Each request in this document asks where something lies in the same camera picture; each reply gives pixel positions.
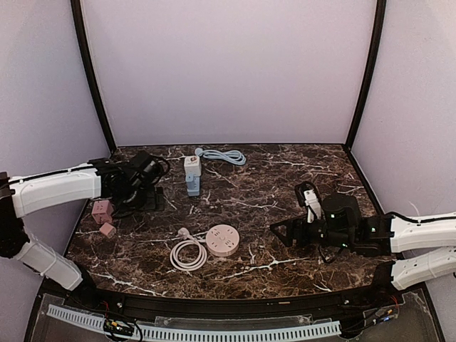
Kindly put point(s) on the left black frame post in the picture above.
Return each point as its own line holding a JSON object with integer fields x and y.
{"x": 82, "y": 38}

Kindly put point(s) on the small green circuit board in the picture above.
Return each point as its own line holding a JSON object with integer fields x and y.
{"x": 118, "y": 327}

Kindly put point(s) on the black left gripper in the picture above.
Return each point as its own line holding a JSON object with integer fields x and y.
{"x": 148, "y": 201}

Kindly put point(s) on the small pink cube adapter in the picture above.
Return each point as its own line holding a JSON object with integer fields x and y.
{"x": 107, "y": 230}

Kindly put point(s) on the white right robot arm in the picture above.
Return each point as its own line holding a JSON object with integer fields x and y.
{"x": 434, "y": 233}

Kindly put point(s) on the right black frame post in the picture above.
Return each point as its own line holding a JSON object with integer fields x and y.
{"x": 374, "y": 46}

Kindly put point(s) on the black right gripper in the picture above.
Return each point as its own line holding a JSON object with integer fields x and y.
{"x": 297, "y": 231}

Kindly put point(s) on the grey slotted cable duct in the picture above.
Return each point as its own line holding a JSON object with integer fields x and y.
{"x": 293, "y": 328}

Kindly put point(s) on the pink plug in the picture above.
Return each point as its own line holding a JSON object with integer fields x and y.
{"x": 183, "y": 233}

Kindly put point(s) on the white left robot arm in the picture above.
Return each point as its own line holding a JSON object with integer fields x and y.
{"x": 53, "y": 191}

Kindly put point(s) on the pink round power socket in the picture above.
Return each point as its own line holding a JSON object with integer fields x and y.
{"x": 222, "y": 240}

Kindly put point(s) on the blue power strip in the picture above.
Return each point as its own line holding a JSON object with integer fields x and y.
{"x": 195, "y": 190}

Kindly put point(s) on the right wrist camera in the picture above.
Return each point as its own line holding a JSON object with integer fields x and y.
{"x": 308, "y": 197}

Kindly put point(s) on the black frame post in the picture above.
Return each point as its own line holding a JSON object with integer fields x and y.
{"x": 374, "y": 46}
{"x": 82, "y": 38}

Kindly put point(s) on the white cube socket adapter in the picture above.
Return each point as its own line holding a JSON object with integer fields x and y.
{"x": 192, "y": 165}

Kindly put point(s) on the large pink cube adapter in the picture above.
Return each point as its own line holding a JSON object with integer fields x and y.
{"x": 102, "y": 211}

